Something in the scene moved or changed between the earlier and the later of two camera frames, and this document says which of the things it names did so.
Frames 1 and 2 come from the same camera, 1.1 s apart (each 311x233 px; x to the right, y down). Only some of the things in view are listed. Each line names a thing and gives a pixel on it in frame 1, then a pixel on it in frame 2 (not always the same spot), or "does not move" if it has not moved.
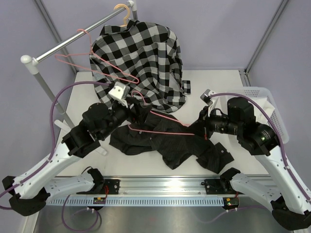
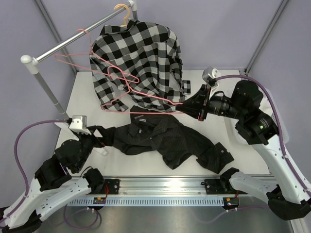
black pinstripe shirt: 172,140 does not move
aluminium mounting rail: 160,186 does not move
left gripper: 140,115 → 98,141
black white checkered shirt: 146,58 does not move
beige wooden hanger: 125,24 does not move
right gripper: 203,123 → 195,105
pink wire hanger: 131,127 → 138,91
